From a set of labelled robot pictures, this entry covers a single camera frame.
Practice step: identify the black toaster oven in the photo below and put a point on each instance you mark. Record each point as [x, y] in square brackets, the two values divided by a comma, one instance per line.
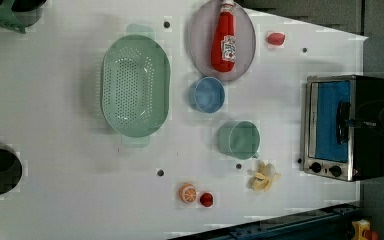
[358, 123]

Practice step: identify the blue cup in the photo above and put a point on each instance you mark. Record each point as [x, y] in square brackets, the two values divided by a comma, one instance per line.
[206, 95]

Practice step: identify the green mug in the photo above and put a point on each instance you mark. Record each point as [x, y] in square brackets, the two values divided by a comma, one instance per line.
[239, 139]

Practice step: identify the orange slice toy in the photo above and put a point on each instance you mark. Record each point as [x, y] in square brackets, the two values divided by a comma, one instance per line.
[187, 193]

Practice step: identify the green perforated colander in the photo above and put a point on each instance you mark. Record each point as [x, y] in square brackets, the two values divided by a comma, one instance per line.
[135, 76]

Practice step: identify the small red tomato toy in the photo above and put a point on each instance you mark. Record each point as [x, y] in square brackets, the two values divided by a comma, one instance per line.
[206, 199]

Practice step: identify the red ketchup bottle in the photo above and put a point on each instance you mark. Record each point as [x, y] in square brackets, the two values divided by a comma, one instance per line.
[223, 51]

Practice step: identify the grey round plate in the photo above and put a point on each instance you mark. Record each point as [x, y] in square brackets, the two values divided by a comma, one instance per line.
[200, 37]

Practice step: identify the peeled banana toy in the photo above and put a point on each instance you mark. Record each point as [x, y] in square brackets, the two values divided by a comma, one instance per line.
[264, 177]

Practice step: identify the red strawberry toy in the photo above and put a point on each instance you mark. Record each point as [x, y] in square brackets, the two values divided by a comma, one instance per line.
[276, 39]

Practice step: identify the yellow red emergency button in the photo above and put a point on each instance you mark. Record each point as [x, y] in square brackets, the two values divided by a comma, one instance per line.
[362, 231]

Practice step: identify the blue metal frame rail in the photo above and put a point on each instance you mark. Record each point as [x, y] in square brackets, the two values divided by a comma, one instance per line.
[330, 223]

